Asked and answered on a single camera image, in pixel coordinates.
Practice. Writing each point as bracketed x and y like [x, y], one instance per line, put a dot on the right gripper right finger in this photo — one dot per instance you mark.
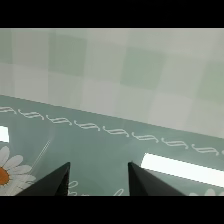
[146, 185]

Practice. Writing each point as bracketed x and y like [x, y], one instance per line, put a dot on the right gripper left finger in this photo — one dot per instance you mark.
[53, 184]

